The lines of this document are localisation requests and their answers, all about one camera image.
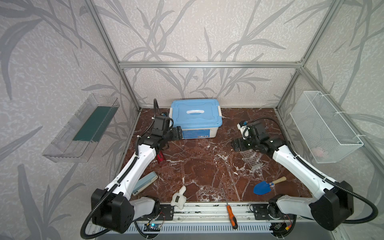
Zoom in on clear acrylic test tube rack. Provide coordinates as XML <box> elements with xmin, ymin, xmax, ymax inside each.
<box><xmin>242</xmin><ymin>150</ymin><xmax>264</xmax><ymax>172</ymax></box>

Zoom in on white plastic storage bin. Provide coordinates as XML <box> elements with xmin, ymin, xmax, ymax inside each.
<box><xmin>170</xmin><ymin>106</ymin><xmax>223</xmax><ymax>139</ymax></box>

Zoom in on blue plastic bin lid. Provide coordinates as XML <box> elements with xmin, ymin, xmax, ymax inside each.
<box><xmin>170</xmin><ymin>99</ymin><xmax>223</xmax><ymax>130</ymax></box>

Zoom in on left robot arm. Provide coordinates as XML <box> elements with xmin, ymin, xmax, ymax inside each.
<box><xmin>80</xmin><ymin>100</ymin><xmax>183</xmax><ymax>240</ymax></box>

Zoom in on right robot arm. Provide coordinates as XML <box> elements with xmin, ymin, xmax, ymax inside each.
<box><xmin>231</xmin><ymin>118</ymin><xmax>379</xmax><ymax>231</ymax></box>

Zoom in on light blue stapler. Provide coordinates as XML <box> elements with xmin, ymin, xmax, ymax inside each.
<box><xmin>132</xmin><ymin>171</ymin><xmax>159</xmax><ymax>196</ymax></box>

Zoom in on pink object in basket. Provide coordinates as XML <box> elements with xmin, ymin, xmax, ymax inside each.
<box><xmin>311</xmin><ymin>147</ymin><xmax>326</xmax><ymax>158</ymax></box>

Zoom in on left circuit board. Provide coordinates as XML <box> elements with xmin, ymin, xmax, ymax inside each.
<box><xmin>144</xmin><ymin>223</ymin><xmax>162</xmax><ymax>233</ymax></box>

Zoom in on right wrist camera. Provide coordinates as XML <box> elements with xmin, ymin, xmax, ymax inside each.
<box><xmin>237</xmin><ymin>121</ymin><xmax>250</xmax><ymax>140</ymax></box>

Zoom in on blue garden trowel wooden handle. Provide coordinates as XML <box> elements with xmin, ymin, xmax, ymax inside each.
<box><xmin>253</xmin><ymin>177</ymin><xmax>287</xmax><ymax>196</ymax></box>

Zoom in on white wire mesh basket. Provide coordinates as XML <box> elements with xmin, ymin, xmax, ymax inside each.
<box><xmin>291</xmin><ymin>91</ymin><xmax>364</xmax><ymax>164</ymax></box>

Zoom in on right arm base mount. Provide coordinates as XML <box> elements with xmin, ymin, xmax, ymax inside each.
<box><xmin>249</xmin><ymin>203</ymin><xmax>296</xmax><ymax>221</ymax></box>

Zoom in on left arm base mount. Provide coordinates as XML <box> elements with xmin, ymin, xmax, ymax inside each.
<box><xmin>138</xmin><ymin>204</ymin><xmax>175</xmax><ymax>221</ymax></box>

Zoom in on orange handled screwdriver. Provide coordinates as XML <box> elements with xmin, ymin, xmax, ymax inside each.
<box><xmin>226</xmin><ymin>204</ymin><xmax>239</xmax><ymax>230</ymax></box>

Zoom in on clear wall shelf green mat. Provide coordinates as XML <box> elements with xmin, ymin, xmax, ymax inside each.
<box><xmin>42</xmin><ymin>94</ymin><xmax>120</xmax><ymax>163</ymax></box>

